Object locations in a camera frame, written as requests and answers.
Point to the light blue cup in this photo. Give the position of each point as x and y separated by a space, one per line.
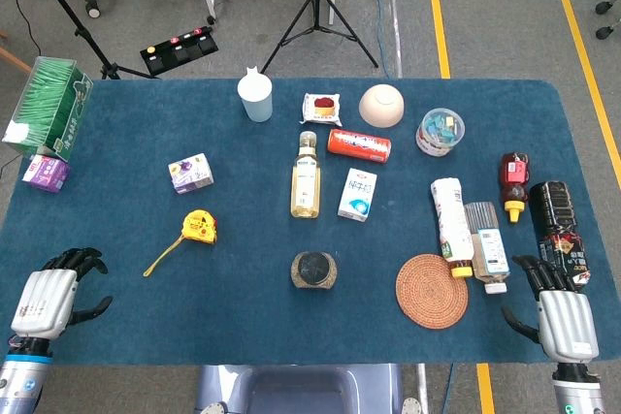
255 96

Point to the black slanted light stand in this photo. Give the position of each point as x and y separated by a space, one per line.
73 16

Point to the black foot pedal box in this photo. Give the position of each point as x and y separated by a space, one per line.
179 51

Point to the black chair casters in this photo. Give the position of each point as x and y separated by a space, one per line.
604 7

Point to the white bottle yellow cap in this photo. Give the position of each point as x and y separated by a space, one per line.
451 220

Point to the purple white small carton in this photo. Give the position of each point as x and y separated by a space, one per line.
190 173

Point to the beige bowl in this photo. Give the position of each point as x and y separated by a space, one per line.
381 105

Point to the purple tissue pack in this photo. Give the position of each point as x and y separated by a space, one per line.
46 174

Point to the round woven coaster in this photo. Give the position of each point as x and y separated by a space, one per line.
432 295

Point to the right five-finger robot hand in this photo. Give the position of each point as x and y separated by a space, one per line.
565 322

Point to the clear tub of clips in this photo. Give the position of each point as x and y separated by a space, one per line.
440 132

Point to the large black drink bottle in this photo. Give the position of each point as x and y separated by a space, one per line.
555 220

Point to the dark red squeeze bottle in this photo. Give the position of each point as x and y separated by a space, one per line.
514 176

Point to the yellow tape measure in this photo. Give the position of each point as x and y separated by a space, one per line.
200 227

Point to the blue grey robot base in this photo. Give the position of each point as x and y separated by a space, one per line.
301 390

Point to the clear bottle yellow liquid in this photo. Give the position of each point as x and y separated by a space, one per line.
305 181

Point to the left five-finger robot hand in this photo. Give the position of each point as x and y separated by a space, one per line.
43 297

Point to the green tea bag box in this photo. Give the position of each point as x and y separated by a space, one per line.
46 104

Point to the white blue milk carton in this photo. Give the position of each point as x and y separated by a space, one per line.
357 193

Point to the clear bottle white cap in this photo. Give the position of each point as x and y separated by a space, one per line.
487 244

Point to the packaged small cake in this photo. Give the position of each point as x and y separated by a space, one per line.
321 108

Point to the orange red drink can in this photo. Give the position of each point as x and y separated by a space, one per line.
359 145

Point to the seed jar black lid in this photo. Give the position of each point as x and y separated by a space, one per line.
314 269

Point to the blue table cloth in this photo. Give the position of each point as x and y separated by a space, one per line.
194 307

